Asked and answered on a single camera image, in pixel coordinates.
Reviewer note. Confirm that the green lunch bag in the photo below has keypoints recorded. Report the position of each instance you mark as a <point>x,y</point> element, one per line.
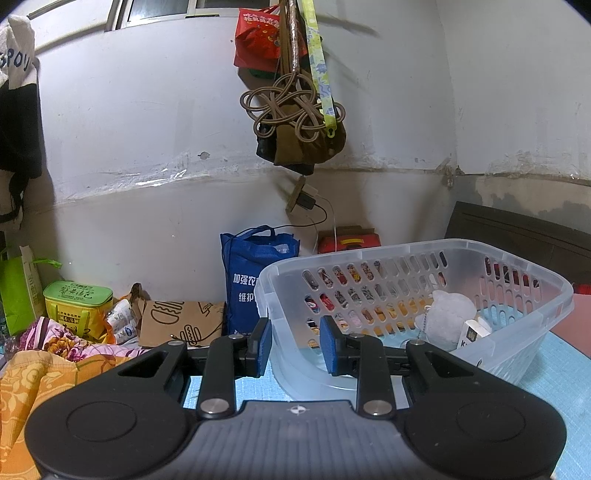
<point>78,309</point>

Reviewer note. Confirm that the light blue mat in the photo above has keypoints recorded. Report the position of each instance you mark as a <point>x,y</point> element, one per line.
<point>572,397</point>

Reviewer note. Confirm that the blue tote bag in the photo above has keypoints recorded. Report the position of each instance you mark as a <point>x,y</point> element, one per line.
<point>240,281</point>

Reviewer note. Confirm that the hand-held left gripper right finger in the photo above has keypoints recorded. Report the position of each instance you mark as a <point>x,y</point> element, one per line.
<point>328,346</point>

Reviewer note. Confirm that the white snack packets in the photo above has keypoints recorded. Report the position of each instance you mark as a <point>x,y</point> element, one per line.
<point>121,321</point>

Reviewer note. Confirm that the red case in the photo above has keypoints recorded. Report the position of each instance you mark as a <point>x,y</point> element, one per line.
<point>351,241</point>

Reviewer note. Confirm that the olive hanging bag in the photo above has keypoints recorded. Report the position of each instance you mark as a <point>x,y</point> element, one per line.
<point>300,147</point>

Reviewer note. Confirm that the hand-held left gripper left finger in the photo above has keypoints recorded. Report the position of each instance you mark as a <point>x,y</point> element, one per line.
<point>264,344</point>

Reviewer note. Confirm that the black and white garment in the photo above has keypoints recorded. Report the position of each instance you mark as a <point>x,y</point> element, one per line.
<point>18,106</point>

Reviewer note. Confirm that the white plush toy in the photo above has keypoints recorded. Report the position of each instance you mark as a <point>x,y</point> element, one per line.
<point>450,318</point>

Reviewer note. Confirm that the orange floral blanket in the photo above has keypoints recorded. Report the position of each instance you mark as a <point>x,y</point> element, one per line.
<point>32,383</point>

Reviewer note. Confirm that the dark wooden headboard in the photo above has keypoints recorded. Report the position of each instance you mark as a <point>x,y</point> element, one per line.
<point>521,240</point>

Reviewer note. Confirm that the clear plastic basket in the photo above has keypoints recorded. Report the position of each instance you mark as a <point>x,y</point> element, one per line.
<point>517,295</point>

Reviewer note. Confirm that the wall socket with charger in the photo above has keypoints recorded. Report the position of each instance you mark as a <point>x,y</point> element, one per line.
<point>305,201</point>

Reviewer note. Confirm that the green shopping bag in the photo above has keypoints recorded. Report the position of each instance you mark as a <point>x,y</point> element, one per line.
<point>18,295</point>

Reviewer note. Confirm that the brown paper bag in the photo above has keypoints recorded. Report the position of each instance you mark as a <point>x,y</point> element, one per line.
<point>184,323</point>

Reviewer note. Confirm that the small white box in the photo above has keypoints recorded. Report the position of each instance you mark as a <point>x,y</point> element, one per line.
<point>475,333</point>

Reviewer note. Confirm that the red plastic bag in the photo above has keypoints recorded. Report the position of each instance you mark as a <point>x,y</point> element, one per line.
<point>256,37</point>

